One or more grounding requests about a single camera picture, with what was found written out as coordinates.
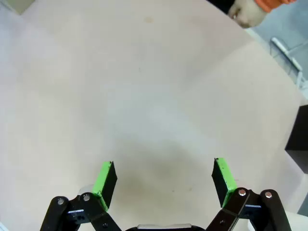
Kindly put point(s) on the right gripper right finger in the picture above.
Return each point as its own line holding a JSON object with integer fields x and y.
{"x": 223, "y": 183}

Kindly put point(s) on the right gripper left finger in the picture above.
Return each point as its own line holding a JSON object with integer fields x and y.
{"x": 107, "y": 183}

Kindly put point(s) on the person's forearm in orange sleeve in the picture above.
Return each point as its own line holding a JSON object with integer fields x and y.
{"x": 272, "y": 3}

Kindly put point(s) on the person's bare hand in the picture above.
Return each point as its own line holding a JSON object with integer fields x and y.
{"x": 249, "y": 13}

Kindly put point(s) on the black open box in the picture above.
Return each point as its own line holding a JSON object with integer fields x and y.
{"x": 299, "y": 134}

